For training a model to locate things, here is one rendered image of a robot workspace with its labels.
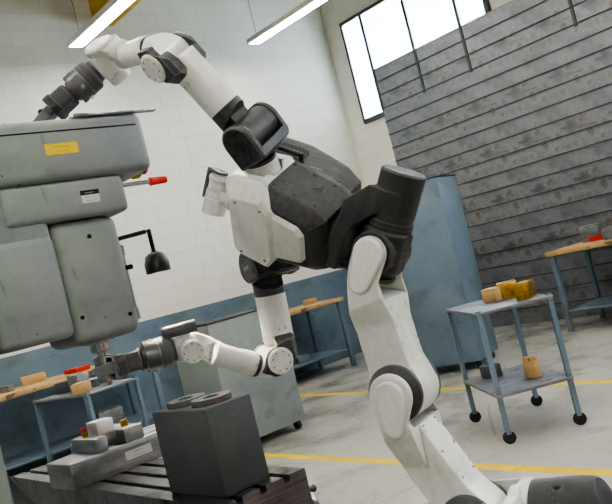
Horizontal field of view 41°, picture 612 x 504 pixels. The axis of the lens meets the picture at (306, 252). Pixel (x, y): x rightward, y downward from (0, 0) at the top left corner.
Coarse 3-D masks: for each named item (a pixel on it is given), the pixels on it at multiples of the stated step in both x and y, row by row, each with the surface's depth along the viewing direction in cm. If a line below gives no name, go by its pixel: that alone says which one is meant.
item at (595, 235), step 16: (592, 224) 863; (592, 240) 863; (608, 240) 817; (592, 272) 905; (560, 288) 865; (304, 304) 1028; (320, 304) 994; (336, 304) 1018; (592, 304) 864; (608, 304) 833; (320, 352) 1050; (336, 352) 1006; (352, 352) 1016; (80, 368) 819; (320, 368) 1065; (32, 384) 804; (48, 384) 772; (128, 384) 894; (160, 384) 846; (0, 400) 742; (160, 400) 843; (96, 416) 844; (112, 416) 835; (64, 448) 776; (16, 464) 749
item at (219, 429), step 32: (160, 416) 180; (192, 416) 170; (224, 416) 169; (160, 448) 182; (192, 448) 172; (224, 448) 168; (256, 448) 173; (192, 480) 174; (224, 480) 166; (256, 480) 171
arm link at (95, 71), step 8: (80, 64) 216; (88, 64) 216; (96, 64) 215; (104, 64) 216; (112, 64) 217; (80, 72) 215; (88, 72) 215; (96, 72) 216; (104, 72) 217; (112, 72) 218; (120, 72) 219; (128, 72) 221; (88, 80) 215; (96, 80) 216; (112, 80) 220; (120, 80) 220; (96, 88) 217
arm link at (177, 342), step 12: (180, 324) 221; (192, 324) 221; (168, 336) 219; (180, 336) 222; (192, 336) 222; (168, 348) 218; (180, 348) 218; (192, 348) 218; (168, 360) 218; (180, 360) 221; (192, 360) 218
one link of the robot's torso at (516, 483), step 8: (496, 480) 202; (504, 480) 201; (512, 480) 200; (520, 480) 197; (528, 480) 196; (504, 488) 201; (512, 488) 190; (520, 488) 190; (512, 496) 188; (520, 496) 188
